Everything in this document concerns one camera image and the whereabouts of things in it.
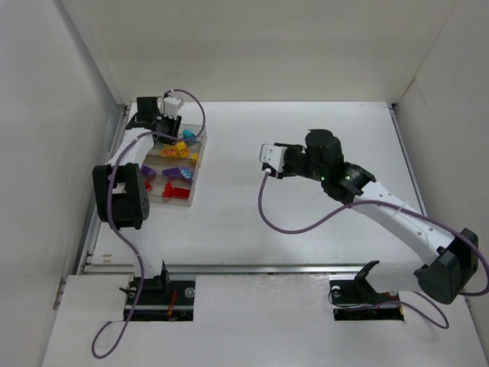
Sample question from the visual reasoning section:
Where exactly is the teal square lego brick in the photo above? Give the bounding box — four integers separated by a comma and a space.
182, 129, 196, 141

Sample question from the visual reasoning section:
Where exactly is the yellow striped lego brick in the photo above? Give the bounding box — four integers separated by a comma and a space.
175, 141, 190, 158

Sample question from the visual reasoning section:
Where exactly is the purple slope lego brick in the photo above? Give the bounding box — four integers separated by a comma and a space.
141, 165, 157, 180

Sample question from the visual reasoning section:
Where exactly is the purple paw lego brick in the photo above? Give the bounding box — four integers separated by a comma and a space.
180, 167, 194, 180

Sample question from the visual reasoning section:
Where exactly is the red angled lego brick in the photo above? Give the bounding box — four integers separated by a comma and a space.
144, 180, 153, 192

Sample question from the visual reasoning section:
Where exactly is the red lego plate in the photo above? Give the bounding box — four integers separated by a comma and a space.
171, 187, 191, 200

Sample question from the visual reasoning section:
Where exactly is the yellow curved lego brick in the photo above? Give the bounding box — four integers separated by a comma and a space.
160, 148, 178, 158

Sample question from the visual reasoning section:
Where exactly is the red curved lego brick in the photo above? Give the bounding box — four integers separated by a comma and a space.
161, 182, 173, 200

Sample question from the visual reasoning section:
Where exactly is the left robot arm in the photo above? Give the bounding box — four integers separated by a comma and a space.
92, 96, 182, 306

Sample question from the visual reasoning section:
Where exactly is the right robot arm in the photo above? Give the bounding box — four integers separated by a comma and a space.
259, 129, 481, 305

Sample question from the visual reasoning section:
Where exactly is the clear bin nearest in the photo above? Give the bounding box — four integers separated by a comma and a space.
144, 180, 195, 207

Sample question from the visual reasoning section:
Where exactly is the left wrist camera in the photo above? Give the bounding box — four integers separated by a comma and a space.
163, 96, 183, 119

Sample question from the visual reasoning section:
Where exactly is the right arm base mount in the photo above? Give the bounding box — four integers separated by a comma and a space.
328, 261, 404, 321

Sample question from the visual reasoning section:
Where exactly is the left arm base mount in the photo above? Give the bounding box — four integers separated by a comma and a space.
119, 263, 196, 322

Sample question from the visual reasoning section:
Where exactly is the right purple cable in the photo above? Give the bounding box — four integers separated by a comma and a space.
258, 170, 489, 330

